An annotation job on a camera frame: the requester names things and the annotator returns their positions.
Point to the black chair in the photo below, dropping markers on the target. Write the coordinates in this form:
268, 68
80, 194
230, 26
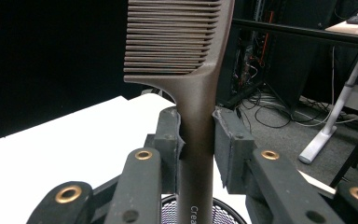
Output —
354, 155

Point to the black curtain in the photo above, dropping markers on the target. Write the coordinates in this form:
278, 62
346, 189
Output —
43, 46

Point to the black equipment cabinet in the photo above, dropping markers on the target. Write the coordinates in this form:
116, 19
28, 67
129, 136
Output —
279, 68

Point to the black metal frame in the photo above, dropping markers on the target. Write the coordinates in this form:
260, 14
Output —
292, 30

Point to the dark brown comb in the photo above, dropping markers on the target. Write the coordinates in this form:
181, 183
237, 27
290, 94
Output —
195, 109

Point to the white table board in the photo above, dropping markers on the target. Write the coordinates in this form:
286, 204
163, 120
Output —
59, 140

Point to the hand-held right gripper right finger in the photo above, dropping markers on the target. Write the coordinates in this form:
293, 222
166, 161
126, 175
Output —
233, 149

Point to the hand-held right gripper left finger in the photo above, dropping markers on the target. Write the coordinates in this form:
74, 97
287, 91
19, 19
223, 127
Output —
167, 140

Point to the black mesh cup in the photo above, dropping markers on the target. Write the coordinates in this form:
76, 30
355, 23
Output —
223, 214

